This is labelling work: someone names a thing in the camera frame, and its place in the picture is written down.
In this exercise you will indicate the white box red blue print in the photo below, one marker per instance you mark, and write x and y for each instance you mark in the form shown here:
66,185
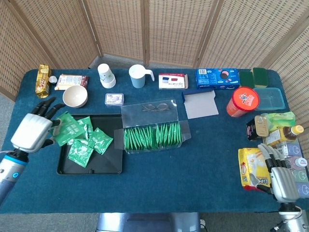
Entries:
172,81

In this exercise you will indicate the green wet wipes pack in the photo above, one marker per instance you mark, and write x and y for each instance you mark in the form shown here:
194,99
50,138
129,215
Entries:
281,119

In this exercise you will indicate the small clear cotton swab box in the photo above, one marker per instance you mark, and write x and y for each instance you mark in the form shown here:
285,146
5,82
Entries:
114,100

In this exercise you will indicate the beige bowl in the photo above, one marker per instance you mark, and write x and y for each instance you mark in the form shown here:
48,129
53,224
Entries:
75,96

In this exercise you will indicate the blue grey paper folder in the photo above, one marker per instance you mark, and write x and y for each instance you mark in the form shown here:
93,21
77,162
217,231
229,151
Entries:
201,106

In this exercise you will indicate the red snack canister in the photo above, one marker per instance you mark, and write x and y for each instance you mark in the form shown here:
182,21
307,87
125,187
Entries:
243,100

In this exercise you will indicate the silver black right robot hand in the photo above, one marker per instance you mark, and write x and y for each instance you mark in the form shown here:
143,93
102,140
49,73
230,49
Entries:
285,184

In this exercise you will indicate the wicker folding screen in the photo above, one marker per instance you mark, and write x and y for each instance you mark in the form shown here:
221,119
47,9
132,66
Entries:
169,29

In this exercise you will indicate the row of green sachets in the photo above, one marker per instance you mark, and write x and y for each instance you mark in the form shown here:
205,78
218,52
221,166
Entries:
137,139

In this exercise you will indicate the clear box of green sachets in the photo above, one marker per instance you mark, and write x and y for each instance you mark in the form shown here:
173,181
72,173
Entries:
149,116

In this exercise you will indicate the clear water bottle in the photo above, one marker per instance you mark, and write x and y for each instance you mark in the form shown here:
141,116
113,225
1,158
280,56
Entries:
300,162

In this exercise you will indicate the blue Oreo cookie box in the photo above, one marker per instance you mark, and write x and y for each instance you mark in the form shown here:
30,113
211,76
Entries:
214,78

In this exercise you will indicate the gold flat tin can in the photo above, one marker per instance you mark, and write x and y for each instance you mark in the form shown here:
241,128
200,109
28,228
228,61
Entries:
262,125

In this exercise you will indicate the pale blue tissue pack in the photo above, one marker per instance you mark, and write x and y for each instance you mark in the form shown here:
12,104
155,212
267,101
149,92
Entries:
295,150

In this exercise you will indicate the black plastic tray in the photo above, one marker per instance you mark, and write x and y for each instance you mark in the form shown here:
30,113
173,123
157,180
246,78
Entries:
103,164

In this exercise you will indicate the purple tissue pack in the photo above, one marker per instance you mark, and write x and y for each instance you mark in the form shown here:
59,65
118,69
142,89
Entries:
304,189

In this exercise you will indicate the yellow bottle yellow cap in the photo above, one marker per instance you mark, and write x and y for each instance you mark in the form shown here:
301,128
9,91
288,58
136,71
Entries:
280,136

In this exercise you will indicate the gold biscuit pack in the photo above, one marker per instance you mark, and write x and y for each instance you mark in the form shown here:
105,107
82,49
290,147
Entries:
43,82

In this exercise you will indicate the green yellow sponge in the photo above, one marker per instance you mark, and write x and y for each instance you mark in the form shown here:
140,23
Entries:
246,79
260,76

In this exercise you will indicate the green tissue pack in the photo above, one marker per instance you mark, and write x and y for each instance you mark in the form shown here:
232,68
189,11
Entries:
300,176

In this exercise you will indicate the teal transparent food container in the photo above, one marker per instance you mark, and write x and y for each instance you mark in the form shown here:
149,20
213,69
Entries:
271,99

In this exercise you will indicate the white printed paper strip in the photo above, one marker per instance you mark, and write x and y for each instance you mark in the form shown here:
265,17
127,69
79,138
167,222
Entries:
282,148

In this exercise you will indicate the blue table cloth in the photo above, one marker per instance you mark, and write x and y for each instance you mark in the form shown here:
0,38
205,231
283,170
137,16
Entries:
169,181

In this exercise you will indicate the white and maroon food packet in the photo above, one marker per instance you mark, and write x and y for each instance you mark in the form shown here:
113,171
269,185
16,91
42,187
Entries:
70,81

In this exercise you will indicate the small white round cap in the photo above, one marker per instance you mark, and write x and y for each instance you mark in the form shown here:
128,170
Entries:
52,79

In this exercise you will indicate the white paper cup stack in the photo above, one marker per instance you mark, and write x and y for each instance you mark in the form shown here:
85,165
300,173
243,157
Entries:
106,76

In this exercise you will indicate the dark frame eyeglasses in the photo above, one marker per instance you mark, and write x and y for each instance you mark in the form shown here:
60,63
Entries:
160,106

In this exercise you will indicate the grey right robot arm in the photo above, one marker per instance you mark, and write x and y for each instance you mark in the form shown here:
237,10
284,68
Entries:
290,218

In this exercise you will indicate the black snack packet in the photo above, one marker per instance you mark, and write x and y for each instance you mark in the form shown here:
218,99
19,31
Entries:
251,131

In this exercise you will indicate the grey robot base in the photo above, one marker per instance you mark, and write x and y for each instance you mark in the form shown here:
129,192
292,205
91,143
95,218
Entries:
144,223

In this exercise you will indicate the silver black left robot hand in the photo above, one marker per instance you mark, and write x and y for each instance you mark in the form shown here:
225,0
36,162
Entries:
31,131

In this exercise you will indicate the yellow snack bag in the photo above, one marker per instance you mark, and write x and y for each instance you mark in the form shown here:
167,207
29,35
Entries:
248,166

